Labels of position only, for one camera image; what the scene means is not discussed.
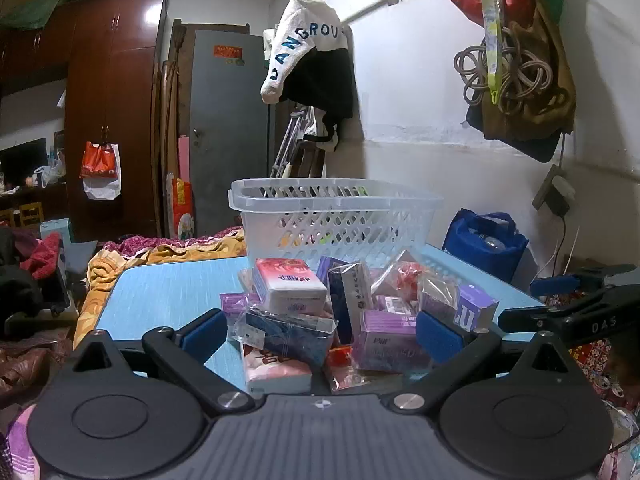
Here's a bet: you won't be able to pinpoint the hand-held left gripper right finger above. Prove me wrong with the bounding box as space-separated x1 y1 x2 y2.
385 310 571 415

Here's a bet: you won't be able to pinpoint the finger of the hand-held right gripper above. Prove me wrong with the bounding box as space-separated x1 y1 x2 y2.
500 286 640 347
530 264 640 297

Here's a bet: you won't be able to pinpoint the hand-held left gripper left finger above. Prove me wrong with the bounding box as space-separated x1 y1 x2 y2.
65 308 255 416

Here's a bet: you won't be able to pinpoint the clear packet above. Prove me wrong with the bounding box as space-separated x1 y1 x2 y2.
417 274 461 322

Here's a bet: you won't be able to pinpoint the small purple packet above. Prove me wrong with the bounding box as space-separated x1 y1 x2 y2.
220 292 262 322

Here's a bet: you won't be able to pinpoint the purple white box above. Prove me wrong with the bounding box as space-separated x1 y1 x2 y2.
454 284 501 334

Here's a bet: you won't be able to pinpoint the clear bag with red item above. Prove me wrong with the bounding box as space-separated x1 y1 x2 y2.
376 250 432 301

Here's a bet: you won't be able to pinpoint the red white packet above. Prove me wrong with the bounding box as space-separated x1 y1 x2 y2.
241 342 314 394

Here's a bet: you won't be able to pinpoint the tall dark blue box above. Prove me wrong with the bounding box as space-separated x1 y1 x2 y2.
327 262 374 344

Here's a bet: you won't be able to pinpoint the red white tissue pack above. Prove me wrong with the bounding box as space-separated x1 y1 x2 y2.
252 258 329 316

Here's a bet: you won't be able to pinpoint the white plastic basket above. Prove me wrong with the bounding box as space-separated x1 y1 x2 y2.
228 178 445 267

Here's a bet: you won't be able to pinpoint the blue shopping bag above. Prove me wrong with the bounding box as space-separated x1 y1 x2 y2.
442 208 530 284

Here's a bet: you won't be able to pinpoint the maroon floral blanket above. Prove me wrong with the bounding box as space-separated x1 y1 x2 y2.
101 226 247 262

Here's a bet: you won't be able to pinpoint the yellow floral blanket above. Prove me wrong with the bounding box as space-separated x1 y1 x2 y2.
75 232 249 343

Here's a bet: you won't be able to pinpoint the red printed sack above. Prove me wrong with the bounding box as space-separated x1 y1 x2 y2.
167 175 195 240

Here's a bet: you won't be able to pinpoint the navy hanging bag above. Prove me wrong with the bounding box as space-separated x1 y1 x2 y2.
465 105 562 164

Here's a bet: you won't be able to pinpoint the brown hanging bag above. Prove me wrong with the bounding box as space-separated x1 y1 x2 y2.
480 5 577 142

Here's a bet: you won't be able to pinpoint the pink board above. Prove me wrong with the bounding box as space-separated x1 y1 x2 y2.
177 135 192 184

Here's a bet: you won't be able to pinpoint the light blue box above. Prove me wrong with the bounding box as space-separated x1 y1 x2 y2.
40 217 76 257

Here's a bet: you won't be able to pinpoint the red cloth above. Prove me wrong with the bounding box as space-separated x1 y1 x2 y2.
19 232 62 279

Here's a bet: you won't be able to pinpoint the red white plastic bag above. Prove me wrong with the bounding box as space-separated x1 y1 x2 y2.
80 141 122 202

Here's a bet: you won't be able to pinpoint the grey door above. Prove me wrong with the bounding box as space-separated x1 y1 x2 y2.
189 30 274 239

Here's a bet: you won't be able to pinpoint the wooden planks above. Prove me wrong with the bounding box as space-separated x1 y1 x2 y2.
150 19 189 237

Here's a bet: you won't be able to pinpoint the metal crutches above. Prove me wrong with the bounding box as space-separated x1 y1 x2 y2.
270 105 315 179

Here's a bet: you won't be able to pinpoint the brown wooden wardrobe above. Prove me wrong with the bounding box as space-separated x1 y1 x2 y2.
0 0 168 241

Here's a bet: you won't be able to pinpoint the black monitor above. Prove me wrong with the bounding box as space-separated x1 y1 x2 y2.
0 137 49 187

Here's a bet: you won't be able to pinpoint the white black hoodie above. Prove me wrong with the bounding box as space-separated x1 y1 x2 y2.
260 0 357 153

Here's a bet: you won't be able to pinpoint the green cloth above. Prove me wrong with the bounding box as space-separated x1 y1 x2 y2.
0 0 122 29

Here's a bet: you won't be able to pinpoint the wall power adapter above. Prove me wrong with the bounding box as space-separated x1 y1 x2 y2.
532 164 577 219

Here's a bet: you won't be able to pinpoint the coiled rope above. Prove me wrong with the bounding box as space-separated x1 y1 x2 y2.
453 27 556 117

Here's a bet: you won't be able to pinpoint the yellow green strap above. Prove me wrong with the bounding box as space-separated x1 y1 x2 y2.
476 0 507 105

